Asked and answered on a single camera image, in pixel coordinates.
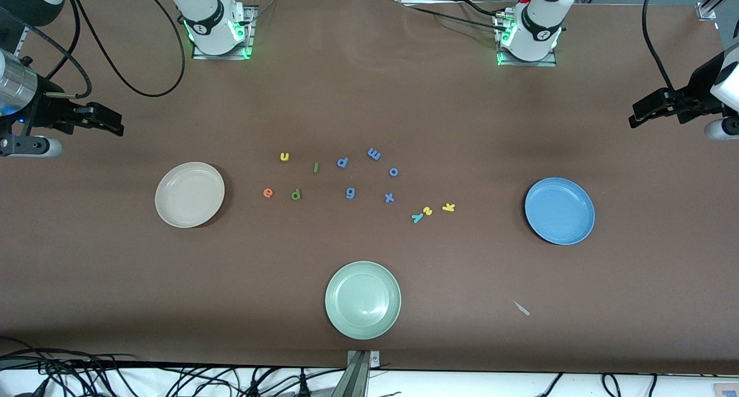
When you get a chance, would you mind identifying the beige brown plate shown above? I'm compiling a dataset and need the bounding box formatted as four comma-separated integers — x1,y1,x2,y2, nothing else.
155,162,226,229

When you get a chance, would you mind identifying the blue plate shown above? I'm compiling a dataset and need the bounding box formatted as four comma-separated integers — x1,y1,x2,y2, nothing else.
524,177,595,245

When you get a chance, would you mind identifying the brown table mat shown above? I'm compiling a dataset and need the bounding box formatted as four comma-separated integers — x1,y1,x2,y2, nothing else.
0,0,739,376

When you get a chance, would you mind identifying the green plate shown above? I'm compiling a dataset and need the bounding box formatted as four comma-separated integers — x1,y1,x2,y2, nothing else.
324,261,402,340

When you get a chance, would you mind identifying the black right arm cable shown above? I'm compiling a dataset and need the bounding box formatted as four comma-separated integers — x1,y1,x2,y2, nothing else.
12,0,186,98

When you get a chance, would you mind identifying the black base power cable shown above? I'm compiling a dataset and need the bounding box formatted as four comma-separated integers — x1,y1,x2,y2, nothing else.
404,0,509,33

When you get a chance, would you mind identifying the black cable tangle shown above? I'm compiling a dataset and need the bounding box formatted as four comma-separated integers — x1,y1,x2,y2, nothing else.
0,336,347,397

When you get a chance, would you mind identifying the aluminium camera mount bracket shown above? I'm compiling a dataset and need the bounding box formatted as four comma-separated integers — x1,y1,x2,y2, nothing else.
332,350,380,397

